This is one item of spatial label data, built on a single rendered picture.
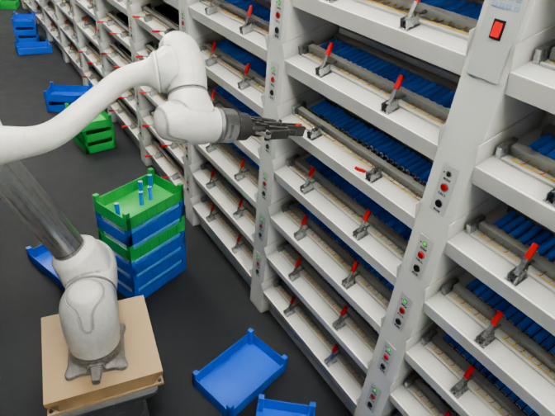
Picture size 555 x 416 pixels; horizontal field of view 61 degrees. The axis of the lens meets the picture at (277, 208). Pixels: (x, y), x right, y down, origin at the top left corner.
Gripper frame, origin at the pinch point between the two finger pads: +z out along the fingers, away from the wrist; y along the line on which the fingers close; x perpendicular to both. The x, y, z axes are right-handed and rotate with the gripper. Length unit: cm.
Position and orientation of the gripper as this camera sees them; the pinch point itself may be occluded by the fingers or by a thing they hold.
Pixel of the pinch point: (292, 129)
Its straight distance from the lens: 138.7
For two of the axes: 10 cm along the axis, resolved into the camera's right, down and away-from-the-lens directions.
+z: 7.9, -0.6, 6.0
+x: 2.8, -8.5, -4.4
